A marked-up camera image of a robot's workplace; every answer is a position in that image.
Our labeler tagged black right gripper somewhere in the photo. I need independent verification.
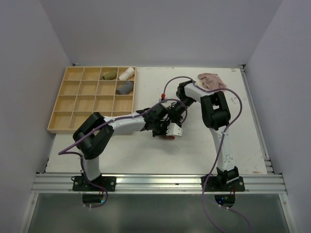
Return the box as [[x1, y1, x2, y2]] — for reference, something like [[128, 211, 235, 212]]
[[167, 96, 195, 127]]

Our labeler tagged orange and cream underwear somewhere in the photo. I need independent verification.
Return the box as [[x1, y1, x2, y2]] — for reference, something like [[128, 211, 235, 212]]
[[161, 135, 175, 140]]

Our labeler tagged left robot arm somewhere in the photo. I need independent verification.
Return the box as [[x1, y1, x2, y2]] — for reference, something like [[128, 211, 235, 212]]
[[73, 104, 168, 191]]

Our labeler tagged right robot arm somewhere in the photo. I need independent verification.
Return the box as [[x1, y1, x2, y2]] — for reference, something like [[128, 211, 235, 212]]
[[165, 81, 242, 191]]

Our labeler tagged pink underwear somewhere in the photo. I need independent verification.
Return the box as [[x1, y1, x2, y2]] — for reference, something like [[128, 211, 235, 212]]
[[197, 73, 227, 91]]

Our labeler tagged grey rolled underwear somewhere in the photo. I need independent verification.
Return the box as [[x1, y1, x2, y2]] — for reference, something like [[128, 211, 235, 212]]
[[116, 81, 134, 95]]

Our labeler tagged white rolled underwear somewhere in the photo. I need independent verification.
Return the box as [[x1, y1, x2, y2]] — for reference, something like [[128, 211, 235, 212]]
[[119, 67, 135, 81]]

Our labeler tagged olive rolled underwear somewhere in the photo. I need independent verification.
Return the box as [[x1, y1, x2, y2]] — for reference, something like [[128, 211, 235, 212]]
[[102, 70, 117, 80]]

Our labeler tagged wooden compartment tray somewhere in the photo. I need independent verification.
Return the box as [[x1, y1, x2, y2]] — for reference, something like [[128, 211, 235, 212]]
[[47, 66, 137, 133]]

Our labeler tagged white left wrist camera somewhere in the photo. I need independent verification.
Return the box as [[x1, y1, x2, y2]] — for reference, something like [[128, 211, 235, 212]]
[[166, 122, 183, 137]]

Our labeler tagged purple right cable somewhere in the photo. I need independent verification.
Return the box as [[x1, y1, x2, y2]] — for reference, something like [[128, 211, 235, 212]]
[[162, 75, 251, 233]]

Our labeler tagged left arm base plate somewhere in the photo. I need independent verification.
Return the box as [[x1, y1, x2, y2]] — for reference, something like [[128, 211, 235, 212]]
[[71, 175, 117, 192]]

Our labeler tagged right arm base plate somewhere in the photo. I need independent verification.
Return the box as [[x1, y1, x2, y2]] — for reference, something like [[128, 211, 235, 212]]
[[204, 175, 245, 192]]

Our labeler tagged aluminium mounting rail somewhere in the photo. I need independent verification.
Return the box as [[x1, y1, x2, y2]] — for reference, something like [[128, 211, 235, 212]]
[[31, 173, 287, 194]]

